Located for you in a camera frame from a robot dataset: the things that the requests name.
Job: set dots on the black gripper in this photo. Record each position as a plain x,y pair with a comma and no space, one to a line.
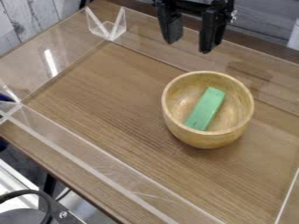
216,14

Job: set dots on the green rectangular block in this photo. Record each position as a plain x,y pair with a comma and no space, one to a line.
206,109

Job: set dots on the light wooden bowl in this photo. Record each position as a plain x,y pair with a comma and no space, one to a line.
182,93

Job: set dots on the clear acrylic tray walls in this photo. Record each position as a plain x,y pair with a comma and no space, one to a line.
84,116

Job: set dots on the black table leg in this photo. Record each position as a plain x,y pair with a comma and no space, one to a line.
49,184

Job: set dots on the black metal bracket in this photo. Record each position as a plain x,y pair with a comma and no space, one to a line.
56,212

